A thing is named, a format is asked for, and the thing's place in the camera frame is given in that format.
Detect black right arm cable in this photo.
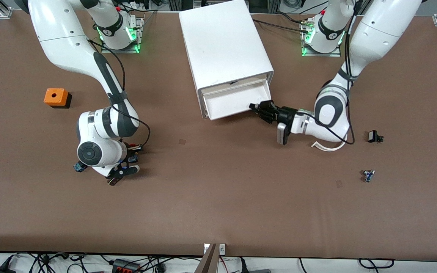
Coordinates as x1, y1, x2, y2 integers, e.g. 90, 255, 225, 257
86, 38, 151, 149

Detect white curved plastic strip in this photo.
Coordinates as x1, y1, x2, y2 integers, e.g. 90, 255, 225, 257
311, 140, 346, 152

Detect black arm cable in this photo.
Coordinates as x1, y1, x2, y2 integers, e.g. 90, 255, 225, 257
86, 38, 151, 149
310, 2, 355, 145

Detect orange button enclosure box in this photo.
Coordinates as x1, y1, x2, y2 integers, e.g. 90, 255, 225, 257
44, 88, 72, 109

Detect black looped floor cable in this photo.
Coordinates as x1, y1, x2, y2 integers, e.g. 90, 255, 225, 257
358, 258, 395, 269

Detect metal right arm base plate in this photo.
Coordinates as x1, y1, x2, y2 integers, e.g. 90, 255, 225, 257
101, 13, 146, 54

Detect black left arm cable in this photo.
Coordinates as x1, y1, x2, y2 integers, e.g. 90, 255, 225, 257
310, 2, 355, 145

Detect black table cable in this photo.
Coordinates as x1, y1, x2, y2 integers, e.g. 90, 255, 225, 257
275, 11, 306, 25
252, 18, 310, 35

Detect black power strip red switches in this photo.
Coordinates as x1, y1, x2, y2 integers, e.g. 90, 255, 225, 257
112, 259, 142, 273

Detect wooden post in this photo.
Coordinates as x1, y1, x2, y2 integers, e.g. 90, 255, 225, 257
194, 243, 219, 273

